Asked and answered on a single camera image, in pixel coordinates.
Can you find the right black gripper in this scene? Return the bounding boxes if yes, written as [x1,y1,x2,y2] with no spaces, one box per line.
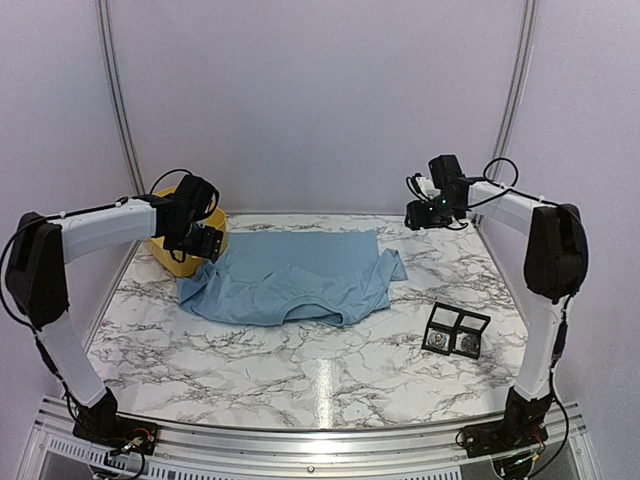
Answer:
[404,194,461,231]

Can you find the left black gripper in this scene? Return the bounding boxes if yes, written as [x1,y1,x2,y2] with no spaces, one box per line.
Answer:
[163,219,223,260]

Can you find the light blue printed t-shirt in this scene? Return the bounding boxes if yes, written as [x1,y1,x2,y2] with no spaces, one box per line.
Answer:
[178,231,407,327]

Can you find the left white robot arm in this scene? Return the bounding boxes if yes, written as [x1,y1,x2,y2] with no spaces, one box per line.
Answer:
[1,192,223,445]

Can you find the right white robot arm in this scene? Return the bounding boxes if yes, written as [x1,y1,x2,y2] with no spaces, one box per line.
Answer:
[406,175,589,448]

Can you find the left black brooch display box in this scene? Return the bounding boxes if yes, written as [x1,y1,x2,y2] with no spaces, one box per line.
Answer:
[422,302,461,356]

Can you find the portrait brooch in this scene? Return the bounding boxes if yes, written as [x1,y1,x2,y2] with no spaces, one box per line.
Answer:
[428,332,448,350]

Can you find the yellow plastic basket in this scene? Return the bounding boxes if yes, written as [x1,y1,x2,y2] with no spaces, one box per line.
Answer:
[143,207,228,278]

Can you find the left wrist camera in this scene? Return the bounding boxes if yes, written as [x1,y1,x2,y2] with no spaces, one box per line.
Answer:
[174,174,220,221]

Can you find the right aluminium frame post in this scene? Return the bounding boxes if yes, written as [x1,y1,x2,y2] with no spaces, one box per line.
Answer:
[490,0,539,160]

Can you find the aluminium frame post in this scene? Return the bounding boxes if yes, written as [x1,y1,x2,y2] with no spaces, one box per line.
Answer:
[95,0,148,201]
[490,0,539,160]

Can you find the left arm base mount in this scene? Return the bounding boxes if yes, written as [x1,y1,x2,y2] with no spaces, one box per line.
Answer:
[73,418,159,456]

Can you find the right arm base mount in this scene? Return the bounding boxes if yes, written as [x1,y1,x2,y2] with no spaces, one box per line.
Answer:
[458,421,548,458]

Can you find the left aluminium frame post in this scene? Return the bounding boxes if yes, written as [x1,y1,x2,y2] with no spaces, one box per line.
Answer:
[95,0,148,201]

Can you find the front aluminium rail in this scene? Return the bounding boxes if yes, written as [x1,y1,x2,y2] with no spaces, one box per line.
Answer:
[29,397,591,480]

